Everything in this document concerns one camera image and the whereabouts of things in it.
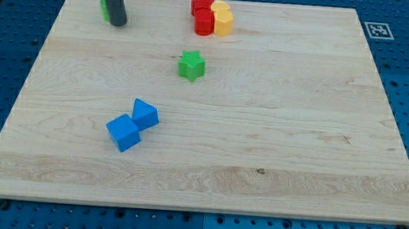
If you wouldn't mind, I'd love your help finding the green block behind arm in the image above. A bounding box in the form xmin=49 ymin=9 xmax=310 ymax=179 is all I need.
xmin=99 ymin=0 xmax=109 ymax=22

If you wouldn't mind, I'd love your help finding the green star block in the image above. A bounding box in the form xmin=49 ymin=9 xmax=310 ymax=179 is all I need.
xmin=178 ymin=50 xmax=206 ymax=83

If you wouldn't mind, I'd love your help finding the red star block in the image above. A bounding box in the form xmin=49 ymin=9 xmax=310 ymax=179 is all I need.
xmin=190 ymin=0 xmax=214 ymax=16

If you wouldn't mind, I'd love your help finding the blue triangle block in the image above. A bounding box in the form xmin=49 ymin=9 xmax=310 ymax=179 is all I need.
xmin=131 ymin=98 xmax=159 ymax=131

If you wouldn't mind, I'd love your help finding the blue cube block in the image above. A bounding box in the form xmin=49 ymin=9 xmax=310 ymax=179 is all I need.
xmin=106 ymin=114 xmax=140 ymax=152

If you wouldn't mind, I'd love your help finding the light wooden board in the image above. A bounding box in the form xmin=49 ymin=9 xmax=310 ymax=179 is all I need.
xmin=0 ymin=0 xmax=409 ymax=225

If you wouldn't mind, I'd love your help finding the red cylinder block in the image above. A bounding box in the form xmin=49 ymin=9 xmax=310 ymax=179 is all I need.
xmin=194 ymin=9 xmax=215 ymax=36

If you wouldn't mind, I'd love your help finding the yellow hexagon block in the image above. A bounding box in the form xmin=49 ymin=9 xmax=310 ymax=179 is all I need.
xmin=214 ymin=9 xmax=234 ymax=36

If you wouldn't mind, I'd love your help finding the yellow heart block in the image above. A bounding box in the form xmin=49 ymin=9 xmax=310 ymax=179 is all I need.
xmin=210 ymin=0 xmax=231 ymax=12

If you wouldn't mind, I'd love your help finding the white fiducial marker tag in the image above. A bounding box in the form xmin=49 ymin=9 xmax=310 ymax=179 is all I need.
xmin=364 ymin=22 xmax=394 ymax=40

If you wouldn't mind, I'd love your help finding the black bolt front left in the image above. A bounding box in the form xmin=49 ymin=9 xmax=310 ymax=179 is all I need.
xmin=0 ymin=199 xmax=10 ymax=210

